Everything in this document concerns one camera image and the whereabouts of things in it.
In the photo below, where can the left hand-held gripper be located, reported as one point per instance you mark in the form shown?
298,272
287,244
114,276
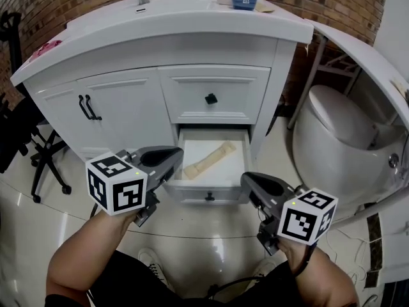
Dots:
116,187

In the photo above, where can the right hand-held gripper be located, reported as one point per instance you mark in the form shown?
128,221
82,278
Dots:
298,222

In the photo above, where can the white drawer with black knob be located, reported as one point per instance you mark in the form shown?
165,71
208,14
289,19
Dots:
220,168

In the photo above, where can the beige bone-shaped item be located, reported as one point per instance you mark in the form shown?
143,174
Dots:
209,160

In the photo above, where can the person's right forearm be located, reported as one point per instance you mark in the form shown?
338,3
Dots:
326,277

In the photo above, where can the person's left forearm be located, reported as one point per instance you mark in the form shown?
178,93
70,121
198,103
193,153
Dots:
83,251

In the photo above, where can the white closed drawer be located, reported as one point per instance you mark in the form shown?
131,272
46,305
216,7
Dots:
191,91

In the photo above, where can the black square drawer knob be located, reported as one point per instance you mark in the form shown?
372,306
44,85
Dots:
211,98

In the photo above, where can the white sink top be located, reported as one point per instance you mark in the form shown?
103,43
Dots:
179,21

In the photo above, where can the person's right white shoe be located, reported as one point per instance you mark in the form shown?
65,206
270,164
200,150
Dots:
265,267

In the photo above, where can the person's white shoe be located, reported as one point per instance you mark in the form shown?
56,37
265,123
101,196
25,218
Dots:
151,264
265,267

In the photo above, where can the wide white cabinet door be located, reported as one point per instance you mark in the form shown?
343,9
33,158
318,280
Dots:
128,107

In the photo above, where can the white toilet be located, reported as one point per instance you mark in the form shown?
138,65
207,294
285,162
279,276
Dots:
332,146

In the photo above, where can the person's left white shoe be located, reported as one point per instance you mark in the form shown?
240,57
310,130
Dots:
151,264

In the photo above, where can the narrow white cabinet door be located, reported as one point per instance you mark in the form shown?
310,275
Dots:
60,117

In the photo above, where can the person's black shorts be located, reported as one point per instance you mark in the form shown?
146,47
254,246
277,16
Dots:
134,286

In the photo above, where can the black office chair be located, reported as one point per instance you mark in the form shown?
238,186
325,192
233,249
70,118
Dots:
19,123

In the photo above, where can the white vanity cabinet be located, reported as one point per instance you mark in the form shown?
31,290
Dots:
282,91

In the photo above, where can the grey metal rack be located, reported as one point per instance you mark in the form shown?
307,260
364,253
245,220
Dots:
314,72

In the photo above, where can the pink cloth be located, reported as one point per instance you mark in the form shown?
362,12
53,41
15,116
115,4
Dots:
46,50

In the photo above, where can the brown paper packet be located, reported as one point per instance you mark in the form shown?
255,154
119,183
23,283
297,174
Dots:
265,9

